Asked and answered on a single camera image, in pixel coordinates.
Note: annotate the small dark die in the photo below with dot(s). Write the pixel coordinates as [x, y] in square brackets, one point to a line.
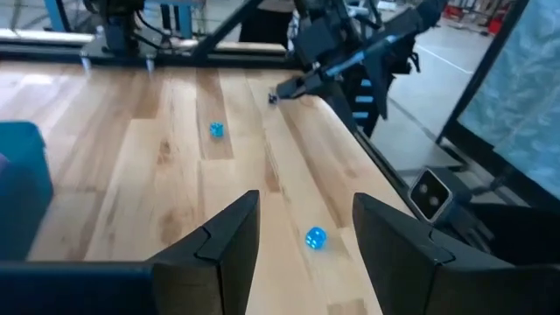
[273, 99]

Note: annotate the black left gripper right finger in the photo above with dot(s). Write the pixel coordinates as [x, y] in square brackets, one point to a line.
[402, 262]

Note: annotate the teal textured panel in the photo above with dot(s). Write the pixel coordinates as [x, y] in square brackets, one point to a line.
[516, 96]

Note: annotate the grey two-lens camera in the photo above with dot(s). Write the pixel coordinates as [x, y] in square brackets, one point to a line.
[429, 195]

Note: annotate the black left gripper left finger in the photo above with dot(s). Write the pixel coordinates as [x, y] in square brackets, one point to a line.
[223, 262]

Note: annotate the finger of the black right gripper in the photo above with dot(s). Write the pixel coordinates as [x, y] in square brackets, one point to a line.
[381, 79]
[306, 85]

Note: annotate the blue plastic bin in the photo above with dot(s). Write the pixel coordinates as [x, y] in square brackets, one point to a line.
[24, 192]

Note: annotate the black box blue labels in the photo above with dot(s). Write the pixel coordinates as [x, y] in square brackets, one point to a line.
[361, 105]

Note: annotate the small cyan die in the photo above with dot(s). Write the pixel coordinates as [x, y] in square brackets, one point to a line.
[216, 130]
[316, 238]

